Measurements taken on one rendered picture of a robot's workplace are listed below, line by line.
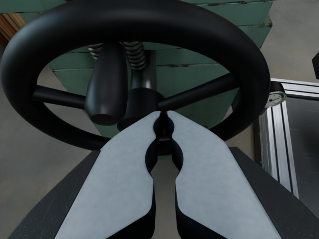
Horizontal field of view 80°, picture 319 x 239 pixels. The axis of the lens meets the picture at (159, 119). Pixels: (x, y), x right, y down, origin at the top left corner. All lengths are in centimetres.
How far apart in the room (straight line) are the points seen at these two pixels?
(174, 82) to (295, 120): 73
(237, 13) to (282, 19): 163
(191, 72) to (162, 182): 70
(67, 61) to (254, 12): 36
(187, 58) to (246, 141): 84
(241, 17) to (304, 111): 82
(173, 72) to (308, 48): 146
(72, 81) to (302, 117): 98
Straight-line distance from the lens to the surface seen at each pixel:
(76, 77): 49
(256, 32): 41
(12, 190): 131
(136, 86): 25
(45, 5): 26
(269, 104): 51
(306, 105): 117
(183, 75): 45
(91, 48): 26
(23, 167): 132
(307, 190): 98
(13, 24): 191
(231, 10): 37
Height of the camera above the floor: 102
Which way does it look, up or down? 62 degrees down
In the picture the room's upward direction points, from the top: 5 degrees counter-clockwise
